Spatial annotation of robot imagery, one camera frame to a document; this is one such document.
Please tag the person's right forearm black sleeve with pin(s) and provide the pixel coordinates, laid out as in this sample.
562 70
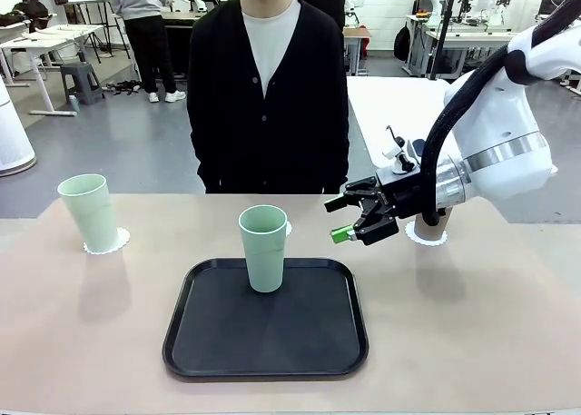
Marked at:
197 161

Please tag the black stand pole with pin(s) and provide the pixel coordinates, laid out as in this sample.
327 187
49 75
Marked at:
447 15

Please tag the white folding table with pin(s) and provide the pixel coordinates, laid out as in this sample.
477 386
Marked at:
27 44
77 28

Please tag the gray plastic step stool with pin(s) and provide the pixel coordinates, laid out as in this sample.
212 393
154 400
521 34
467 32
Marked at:
81 81

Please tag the white workbench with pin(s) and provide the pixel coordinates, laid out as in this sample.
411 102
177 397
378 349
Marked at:
476 36

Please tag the green bottle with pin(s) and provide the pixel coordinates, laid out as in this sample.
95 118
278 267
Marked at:
74 105

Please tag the black backpack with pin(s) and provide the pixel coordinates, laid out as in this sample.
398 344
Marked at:
401 45

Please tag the brown tall cup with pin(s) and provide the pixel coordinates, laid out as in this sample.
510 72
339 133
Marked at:
429 235

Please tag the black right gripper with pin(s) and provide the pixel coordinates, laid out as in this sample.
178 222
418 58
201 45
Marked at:
404 192

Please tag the black bag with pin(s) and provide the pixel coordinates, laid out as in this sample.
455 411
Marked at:
27 11

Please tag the white cylindrical air purifier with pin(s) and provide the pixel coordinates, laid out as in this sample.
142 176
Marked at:
13 138

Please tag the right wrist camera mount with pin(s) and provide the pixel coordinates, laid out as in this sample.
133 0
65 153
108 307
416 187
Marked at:
401 161

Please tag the bystander in gray hoodie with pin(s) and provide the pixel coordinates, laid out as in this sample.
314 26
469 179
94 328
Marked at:
136 24

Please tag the pale green tall cup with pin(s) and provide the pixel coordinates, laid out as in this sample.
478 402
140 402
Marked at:
91 215

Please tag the person in black cardigan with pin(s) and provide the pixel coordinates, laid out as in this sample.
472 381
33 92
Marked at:
218 79

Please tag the mint green tall cup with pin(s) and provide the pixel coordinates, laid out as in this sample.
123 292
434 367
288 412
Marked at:
263 269

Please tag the white scalloped paper coaster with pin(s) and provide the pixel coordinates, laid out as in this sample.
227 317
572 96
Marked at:
125 238
288 229
410 235

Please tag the black plastic serving tray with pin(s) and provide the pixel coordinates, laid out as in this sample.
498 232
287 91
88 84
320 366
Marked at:
272 342

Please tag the person's left forearm black sleeve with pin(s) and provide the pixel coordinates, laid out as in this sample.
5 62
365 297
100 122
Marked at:
338 161

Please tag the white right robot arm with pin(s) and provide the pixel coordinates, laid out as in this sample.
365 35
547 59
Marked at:
495 115

